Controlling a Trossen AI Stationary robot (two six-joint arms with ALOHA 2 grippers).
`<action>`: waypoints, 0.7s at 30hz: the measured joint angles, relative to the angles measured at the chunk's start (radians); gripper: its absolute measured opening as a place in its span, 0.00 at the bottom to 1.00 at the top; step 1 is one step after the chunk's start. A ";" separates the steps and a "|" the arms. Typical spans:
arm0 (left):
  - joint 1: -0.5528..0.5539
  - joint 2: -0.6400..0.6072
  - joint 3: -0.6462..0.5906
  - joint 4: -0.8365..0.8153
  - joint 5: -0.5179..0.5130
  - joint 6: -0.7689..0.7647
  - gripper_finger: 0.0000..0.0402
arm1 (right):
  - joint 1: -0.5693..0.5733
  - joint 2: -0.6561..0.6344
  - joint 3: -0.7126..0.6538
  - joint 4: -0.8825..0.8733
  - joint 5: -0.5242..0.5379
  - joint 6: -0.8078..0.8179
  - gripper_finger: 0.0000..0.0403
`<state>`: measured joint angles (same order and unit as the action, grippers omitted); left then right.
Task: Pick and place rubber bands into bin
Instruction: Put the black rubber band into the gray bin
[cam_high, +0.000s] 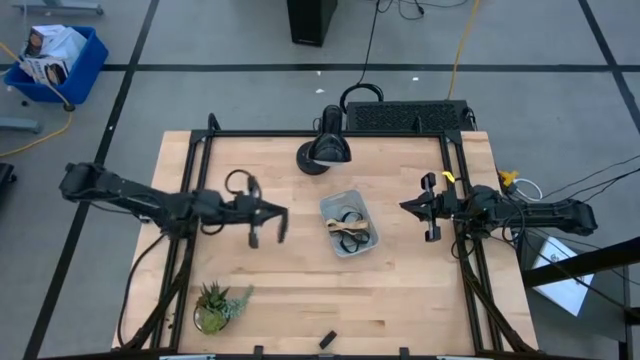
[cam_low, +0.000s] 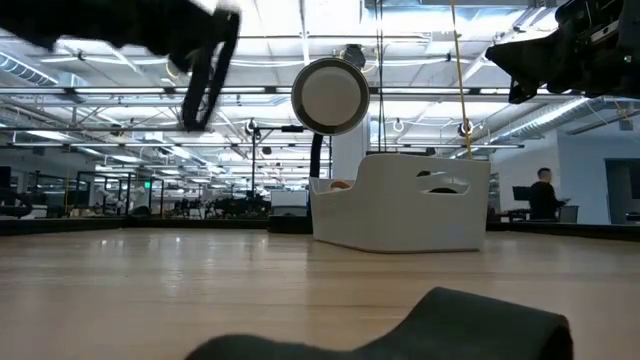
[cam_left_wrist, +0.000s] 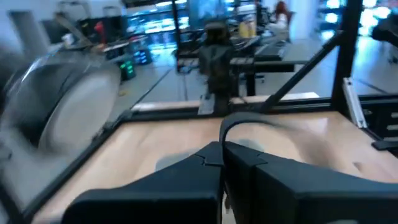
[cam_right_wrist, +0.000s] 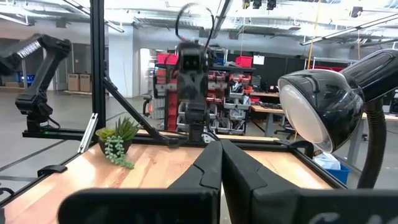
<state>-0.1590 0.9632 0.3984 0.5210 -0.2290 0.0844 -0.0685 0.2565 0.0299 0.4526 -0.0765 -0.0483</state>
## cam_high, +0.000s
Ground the white cardboard box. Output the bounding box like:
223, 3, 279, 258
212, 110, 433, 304
21, 24, 88, 85

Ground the succulent plant in glass pot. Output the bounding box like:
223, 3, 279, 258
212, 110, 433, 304
192, 281, 256, 337

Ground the black beam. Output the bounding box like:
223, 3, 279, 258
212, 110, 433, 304
521, 236, 640, 289

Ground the yellow cable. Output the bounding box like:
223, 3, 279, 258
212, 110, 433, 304
0, 41, 75, 159
446, 0, 482, 101

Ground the grey metal foot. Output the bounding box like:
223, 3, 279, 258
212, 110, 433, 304
0, 116, 42, 135
11, 0, 105, 17

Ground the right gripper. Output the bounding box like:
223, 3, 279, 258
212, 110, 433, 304
399, 172, 460, 244

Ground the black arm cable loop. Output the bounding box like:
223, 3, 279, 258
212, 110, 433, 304
224, 168, 262, 199

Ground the blue plastic tub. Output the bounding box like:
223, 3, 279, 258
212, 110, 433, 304
3, 24, 110, 107

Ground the black perforated computer case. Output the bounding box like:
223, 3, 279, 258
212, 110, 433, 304
345, 99, 477, 133

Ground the black rubber band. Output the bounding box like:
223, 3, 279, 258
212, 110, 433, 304
337, 210, 372, 254

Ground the black aluminium table frame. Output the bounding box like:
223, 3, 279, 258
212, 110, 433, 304
112, 112, 540, 360

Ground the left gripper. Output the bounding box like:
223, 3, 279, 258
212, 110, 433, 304
231, 192, 291, 250

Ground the white sheet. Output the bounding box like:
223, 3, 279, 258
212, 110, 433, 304
531, 234, 597, 318

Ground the black desk lamp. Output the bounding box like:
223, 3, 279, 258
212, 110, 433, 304
295, 104, 353, 177

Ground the black computer tower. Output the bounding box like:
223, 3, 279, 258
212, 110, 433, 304
285, 0, 339, 48

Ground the white cable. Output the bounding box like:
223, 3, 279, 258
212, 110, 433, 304
513, 177, 544, 202

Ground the tan rubber band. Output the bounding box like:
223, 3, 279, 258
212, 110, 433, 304
328, 220, 370, 237
342, 219, 372, 236
326, 219, 359, 235

